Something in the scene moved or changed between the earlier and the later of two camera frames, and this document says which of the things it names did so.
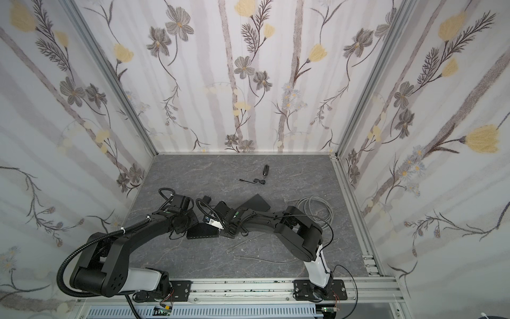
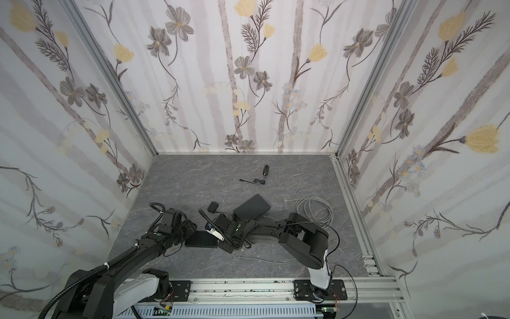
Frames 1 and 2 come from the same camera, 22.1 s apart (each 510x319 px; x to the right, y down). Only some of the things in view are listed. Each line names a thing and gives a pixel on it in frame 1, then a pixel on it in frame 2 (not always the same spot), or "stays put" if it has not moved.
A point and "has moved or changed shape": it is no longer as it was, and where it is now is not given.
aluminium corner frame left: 110,68 stays put
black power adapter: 265,173 stays put
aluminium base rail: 381,290 stays put
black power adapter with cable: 206,200 has moved or changed shape
